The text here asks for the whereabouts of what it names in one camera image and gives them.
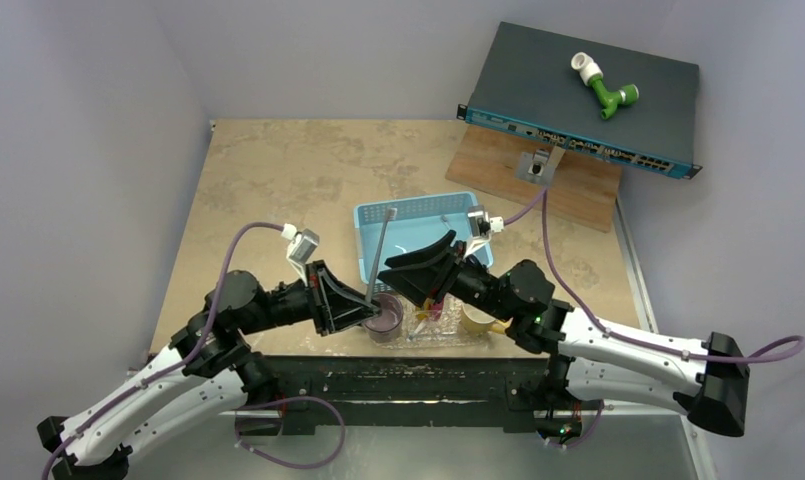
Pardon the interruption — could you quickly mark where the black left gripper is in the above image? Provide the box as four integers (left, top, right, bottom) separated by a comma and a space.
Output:
239, 259, 382, 334

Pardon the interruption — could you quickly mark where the light blue perforated basket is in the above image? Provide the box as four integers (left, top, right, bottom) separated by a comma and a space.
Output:
353, 191, 478, 285

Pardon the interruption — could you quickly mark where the pink toothpaste tube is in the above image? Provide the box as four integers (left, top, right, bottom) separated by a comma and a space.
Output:
428, 301, 444, 321

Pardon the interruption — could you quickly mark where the purple mug black handle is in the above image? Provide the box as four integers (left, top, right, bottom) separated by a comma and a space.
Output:
362, 293, 404, 344

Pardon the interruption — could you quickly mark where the clear textured square dish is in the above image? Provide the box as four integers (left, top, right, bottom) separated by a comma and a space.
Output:
403, 297, 461, 345

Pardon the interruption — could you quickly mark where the yellow mug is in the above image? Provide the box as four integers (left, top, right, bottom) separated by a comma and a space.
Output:
460, 304, 506, 335

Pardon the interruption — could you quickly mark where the textured clear oval tray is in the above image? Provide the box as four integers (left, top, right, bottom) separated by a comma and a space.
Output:
363, 294, 509, 349

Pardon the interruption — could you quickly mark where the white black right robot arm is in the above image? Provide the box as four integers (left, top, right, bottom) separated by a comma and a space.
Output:
378, 232, 750, 437

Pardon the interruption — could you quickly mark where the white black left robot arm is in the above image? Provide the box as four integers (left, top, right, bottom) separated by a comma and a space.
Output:
37, 261, 381, 479

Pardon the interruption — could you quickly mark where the wooden board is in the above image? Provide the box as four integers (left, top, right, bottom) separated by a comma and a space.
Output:
444, 125, 623, 234

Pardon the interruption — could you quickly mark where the green white pipe fitting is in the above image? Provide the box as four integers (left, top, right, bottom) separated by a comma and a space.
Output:
570, 52, 640, 120

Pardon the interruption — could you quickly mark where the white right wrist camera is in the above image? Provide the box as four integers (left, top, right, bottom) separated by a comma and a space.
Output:
463, 205, 505, 258

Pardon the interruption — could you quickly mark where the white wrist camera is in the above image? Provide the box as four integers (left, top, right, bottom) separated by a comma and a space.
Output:
463, 205, 505, 258
281, 223, 320, 282

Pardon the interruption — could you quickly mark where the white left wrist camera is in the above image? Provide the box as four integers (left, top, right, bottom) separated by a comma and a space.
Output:
281, 223, 320, 282

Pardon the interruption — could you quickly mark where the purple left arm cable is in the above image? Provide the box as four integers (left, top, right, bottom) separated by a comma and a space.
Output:
40, 222, 287, 480

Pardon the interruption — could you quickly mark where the grey metal camera mount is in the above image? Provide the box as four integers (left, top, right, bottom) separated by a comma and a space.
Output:
514, 147, 565, 187

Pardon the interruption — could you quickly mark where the black metal base frame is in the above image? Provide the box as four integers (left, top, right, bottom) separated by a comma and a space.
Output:
236, 355, 600, 439

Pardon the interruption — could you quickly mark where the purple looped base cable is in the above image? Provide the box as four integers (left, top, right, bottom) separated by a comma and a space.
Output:
234, 395, 347, 471

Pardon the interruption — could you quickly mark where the dark grey network switch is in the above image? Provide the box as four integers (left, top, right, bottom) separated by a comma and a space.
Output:
456, 22, 702, 179

